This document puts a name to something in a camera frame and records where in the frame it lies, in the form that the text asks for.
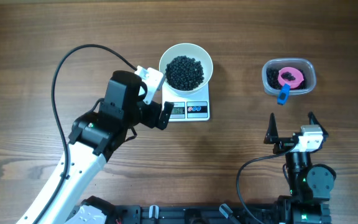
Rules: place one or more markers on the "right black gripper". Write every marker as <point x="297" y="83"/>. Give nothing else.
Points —
<point x="283" y="144"/>

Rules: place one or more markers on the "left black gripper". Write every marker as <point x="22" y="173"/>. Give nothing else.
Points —
<point x="155" y="109"/>

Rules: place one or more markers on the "pink scoop blue handle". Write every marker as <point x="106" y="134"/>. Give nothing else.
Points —
<point x="289" y="78"/>

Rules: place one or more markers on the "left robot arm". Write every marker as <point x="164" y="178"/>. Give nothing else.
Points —
<point x="94" y="137"/>

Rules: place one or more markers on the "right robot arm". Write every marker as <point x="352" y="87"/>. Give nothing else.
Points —
<point x="310" y="184"/>

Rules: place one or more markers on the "white digital kitchen scale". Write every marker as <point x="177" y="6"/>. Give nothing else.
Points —
<point x="188" y="107"/>

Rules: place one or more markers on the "black beans in bowl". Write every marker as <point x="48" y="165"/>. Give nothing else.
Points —
<point x="184" y="73"/>

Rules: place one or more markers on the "white round bowl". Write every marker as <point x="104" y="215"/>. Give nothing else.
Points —
<point x="191" y="51"/>

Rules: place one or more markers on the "clear plastic container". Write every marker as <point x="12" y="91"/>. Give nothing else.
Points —
<point x="278" y="63"/>

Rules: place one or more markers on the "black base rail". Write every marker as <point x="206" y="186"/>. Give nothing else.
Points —
<point x="97" y="210"/>

